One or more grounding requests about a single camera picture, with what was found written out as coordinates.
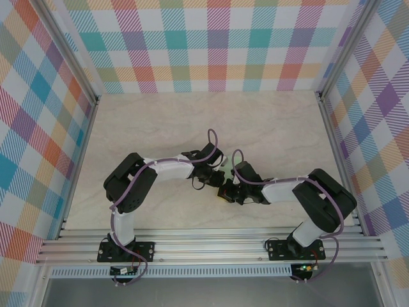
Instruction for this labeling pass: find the light green paper sheet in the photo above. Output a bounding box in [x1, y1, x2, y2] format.
[221, 154, 236, 180]

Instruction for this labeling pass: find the grey metal shelf panel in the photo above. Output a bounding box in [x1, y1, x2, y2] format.
[41, 277, 384, 307]

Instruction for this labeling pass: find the aluminium side rail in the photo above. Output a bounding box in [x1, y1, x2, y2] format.
[316, 92, 365, 236]
[56, 95, 102, 239]

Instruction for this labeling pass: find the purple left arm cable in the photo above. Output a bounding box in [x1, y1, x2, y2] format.
[109, 128, 221, 287]

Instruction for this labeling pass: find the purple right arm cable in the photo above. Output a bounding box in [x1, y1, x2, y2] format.
[230, 148, 346, 285]

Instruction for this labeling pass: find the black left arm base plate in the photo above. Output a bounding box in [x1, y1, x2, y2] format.
[96, 241, 157, 264]

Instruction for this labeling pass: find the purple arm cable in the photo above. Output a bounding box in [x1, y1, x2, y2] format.
[230, 148, 346, 285]
[109, 128, 221, 287]

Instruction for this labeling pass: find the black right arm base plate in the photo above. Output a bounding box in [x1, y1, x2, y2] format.
[266, 239, 327, 262]

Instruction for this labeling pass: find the circuit board with green light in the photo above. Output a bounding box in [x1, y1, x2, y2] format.
[295, 262, 320, 273]

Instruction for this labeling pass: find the small dark circuit board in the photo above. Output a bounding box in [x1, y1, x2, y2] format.
[109, 267, 139, 276]

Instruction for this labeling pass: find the aluminium mounting rail frame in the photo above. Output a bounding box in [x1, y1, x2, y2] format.
[35, 227, 389, 266]

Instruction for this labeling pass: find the slotted grey cable duct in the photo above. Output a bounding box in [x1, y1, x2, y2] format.
[50, 264, 293, 278]

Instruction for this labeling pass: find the aluminium corner post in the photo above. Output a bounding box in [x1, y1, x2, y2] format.
[37, 0, 102, 105]
[315, 0, 378, 103]

